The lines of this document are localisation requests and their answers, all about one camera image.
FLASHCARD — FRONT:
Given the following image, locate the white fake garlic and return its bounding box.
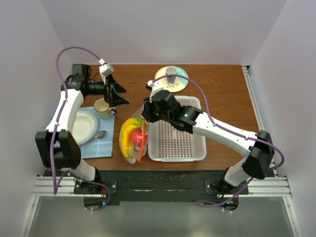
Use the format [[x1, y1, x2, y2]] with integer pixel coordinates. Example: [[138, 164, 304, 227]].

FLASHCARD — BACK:
[[126, 158, 137, 164]]

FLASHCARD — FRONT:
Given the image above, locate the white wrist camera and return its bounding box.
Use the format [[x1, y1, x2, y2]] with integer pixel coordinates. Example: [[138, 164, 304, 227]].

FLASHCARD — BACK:
[[99, 58, 114, 77], [146, 80, 164, 98]]

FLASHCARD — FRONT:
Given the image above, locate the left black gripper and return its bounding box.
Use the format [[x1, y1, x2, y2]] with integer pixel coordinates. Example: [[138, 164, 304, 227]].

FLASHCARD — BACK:
[[89, 73, 129, 107]]

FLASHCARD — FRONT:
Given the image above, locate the purple cable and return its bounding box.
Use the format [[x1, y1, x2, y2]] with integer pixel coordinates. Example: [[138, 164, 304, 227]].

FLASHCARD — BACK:
[[48, 46, 112, 211], [153, 75, 285, 210]]

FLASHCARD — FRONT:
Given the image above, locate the cream enamel mug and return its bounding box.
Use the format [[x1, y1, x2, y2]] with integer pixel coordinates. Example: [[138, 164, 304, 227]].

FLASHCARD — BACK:
[[94, 98, 117, 119]]

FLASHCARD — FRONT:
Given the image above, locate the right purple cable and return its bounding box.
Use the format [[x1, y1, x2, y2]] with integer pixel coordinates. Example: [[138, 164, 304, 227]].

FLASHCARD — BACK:
[[153, 75, 285, 210]]

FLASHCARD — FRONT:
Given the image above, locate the red fake apple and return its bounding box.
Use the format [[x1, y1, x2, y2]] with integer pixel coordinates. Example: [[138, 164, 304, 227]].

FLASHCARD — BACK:
[[129, 130, 144, 147]]

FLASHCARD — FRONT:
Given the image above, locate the white bowl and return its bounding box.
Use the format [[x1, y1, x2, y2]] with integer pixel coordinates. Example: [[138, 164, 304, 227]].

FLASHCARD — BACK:
[[71, 111, 98, 145]]

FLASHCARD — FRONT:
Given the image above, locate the pastel ceramic plate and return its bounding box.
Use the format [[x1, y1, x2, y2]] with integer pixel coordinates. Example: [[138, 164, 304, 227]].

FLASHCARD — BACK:
[[155, 66, 189, 93]]

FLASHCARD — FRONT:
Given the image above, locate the clear orange zip bag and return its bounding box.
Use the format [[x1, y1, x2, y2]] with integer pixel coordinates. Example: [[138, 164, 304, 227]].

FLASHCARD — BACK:
[[119, 106, 149, 164]]

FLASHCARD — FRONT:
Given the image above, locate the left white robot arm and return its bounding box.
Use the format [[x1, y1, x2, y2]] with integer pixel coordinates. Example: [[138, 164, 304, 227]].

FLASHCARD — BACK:
[[35, 61, 129, 194]]

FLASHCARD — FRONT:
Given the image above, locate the metal spoon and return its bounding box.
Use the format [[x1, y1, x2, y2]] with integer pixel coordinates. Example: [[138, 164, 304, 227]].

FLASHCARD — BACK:
[[92, 130, 107, 139]]

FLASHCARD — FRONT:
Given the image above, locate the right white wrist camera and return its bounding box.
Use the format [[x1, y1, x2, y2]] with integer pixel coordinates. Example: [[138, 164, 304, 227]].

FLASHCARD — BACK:
[[146, 80, 164, 98]]

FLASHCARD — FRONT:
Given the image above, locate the white plastic basket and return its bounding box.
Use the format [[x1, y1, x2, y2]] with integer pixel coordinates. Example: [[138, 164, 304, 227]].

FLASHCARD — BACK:
[[147, 95, 207, 162]]

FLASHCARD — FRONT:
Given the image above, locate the aluminium frame rail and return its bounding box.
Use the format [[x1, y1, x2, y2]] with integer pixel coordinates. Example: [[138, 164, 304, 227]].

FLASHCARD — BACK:
[[31, 177, 291, 198]]

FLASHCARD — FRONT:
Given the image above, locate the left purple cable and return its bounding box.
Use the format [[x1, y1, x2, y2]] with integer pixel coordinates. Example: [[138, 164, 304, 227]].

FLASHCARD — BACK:
[[48, 46, 112, 211]]

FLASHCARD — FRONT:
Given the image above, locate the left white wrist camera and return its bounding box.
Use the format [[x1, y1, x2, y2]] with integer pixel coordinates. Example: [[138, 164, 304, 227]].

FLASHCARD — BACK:
[[99, 58, 114, 77]]

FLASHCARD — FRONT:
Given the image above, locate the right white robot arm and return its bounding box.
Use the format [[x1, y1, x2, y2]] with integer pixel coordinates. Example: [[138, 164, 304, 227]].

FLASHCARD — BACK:
[[142, 90, 275, 194]]

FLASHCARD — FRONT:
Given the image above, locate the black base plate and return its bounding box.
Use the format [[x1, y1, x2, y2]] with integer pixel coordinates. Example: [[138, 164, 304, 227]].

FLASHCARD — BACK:
[[57, 170, 257, 211]]

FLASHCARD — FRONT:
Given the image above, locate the blue checked cloth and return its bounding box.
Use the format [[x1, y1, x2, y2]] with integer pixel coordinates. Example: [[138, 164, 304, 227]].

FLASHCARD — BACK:
[[79, 107, 115, 159]]

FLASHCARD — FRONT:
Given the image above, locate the green fake starfruit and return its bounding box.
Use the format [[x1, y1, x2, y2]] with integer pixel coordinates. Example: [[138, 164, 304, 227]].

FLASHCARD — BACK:
[[134, 117, 147, 123]]

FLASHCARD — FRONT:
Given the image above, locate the grey ceramic cup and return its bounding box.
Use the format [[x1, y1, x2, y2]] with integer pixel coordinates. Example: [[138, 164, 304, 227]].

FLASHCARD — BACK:
[[165, 66, 178, 83]]

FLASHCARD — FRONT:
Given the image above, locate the yellow fake banana bunch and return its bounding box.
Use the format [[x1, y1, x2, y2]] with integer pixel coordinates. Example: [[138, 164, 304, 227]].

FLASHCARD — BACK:
[[119, 118, 140, 158]]

